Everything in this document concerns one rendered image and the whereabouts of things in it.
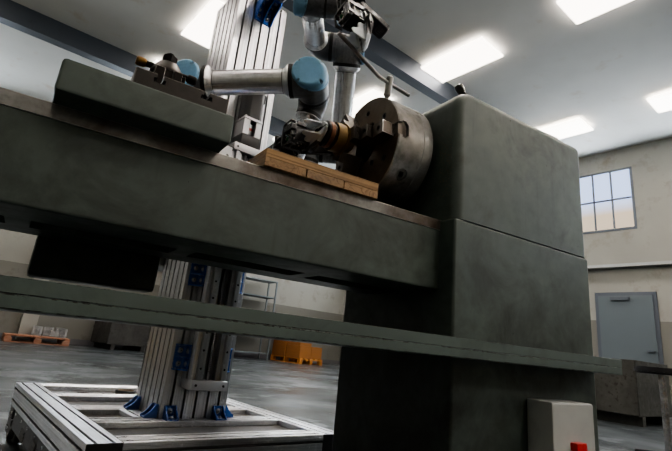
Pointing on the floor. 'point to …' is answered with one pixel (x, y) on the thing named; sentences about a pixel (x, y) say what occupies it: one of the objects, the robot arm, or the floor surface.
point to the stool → (661, 399)
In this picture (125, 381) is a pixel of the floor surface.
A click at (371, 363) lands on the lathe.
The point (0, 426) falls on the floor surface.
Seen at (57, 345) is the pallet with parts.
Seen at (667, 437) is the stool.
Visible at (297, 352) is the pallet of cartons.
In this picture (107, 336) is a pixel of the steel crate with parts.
